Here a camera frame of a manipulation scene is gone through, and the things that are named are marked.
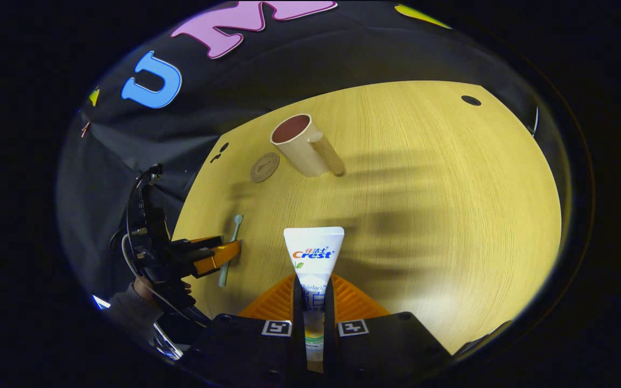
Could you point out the beige cup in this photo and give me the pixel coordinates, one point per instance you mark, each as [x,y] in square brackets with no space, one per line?
[299,153]

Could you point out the round black desk grommet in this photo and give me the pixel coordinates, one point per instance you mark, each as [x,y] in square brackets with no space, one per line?
[471,100]
[223,147]

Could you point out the black backdrop cloth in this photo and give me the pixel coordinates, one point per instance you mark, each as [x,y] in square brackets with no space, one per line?
[262,81]

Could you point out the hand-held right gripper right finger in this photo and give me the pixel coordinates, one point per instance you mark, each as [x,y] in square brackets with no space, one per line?
[330,345]

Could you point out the pale green toothbrush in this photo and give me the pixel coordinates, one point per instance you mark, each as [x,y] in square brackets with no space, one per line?
[233,237]

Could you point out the small red clip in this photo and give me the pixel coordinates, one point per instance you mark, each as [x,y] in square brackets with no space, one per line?
[85,128]

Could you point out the white toothpaste tube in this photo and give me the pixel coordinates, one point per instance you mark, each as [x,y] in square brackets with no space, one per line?
[313,253]

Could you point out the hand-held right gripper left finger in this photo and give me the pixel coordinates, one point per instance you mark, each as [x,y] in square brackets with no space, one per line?
[298,334]

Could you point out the round wooden coaster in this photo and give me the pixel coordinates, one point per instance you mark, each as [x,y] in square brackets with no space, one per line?
[264,167]

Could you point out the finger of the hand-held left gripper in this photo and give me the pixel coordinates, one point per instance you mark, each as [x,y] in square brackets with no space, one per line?
[205,241]
[219,258]

